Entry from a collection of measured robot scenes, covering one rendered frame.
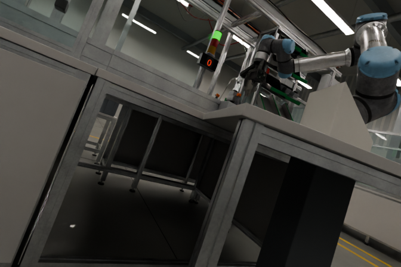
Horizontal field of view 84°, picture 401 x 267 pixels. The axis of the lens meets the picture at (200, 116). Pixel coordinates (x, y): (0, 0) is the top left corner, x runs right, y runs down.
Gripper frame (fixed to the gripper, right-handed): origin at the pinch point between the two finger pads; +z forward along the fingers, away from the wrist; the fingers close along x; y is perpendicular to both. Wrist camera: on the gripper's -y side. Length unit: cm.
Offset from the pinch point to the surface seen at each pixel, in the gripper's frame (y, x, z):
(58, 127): 13, -79, 45
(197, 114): 14.7, -32.6, 22.7
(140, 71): 7, -60, 15
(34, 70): 13, -91, 30
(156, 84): 7, -52, 17
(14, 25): 10, -100, 19
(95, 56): 5, -77, 17
